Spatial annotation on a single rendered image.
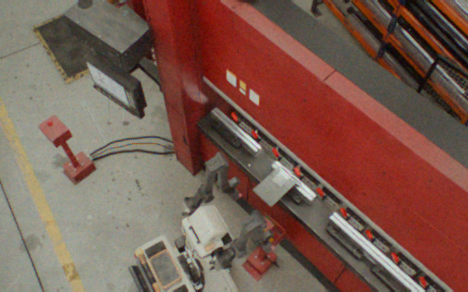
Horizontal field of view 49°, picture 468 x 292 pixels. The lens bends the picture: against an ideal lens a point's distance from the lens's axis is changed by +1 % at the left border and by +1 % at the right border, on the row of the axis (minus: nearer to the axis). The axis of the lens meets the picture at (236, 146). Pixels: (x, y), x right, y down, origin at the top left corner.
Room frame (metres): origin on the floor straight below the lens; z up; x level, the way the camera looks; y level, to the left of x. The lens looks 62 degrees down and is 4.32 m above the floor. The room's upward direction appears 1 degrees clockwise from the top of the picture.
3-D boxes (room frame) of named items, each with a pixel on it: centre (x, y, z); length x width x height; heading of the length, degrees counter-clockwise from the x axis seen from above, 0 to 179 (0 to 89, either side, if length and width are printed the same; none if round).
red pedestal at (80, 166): (2.04, 1.48, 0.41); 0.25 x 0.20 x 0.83; 136
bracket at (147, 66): (2.29, 0.73, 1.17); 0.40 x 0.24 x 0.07; 46
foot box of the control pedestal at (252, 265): (1.19, -0.22, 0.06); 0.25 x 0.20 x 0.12; 138
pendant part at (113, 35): (2.14, 0.82, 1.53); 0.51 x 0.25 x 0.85; 54
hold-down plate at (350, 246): (1.11, -0.78, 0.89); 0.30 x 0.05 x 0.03; 46
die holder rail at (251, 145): (1.96, 0.01, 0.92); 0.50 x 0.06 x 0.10; 46
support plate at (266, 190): (1.47, -0.28, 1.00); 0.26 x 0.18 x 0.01; 136
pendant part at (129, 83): (2.04, 0.83, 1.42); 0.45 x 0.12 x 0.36; 54
